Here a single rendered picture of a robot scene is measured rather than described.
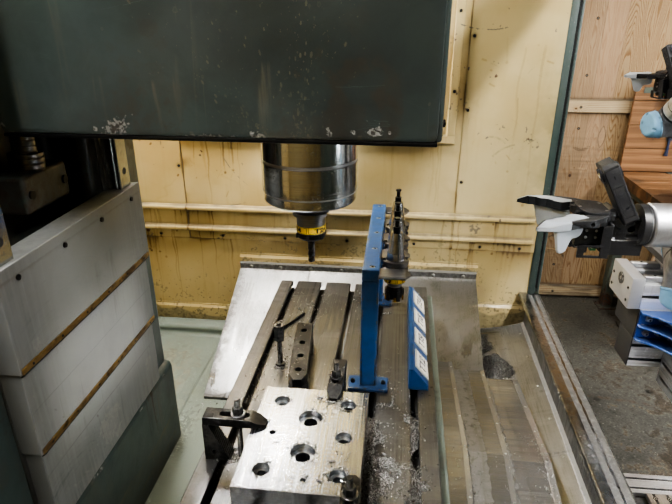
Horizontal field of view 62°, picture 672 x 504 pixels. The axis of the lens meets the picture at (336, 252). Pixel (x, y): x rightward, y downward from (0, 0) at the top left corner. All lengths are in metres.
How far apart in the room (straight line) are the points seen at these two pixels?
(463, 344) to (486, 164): 0.61
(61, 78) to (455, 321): 1.48
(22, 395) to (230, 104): 0.57
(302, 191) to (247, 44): 0.23
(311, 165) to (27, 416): 0.62
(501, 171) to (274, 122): 1.30
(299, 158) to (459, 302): 1.29
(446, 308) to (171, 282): 1.08
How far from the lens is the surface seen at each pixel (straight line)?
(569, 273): 4.00
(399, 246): 1.30
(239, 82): 0.81
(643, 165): 3.79
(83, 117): 0.91
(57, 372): 1.11
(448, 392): 1.71
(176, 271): 2.30
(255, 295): 2.09
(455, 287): 2.09
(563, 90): 1.98
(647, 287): 1.69
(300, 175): 0.87
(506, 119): 1.97
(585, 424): 1.61
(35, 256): 1.01
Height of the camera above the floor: 1.77
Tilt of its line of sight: 23 degrees down
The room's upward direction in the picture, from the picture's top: straight up
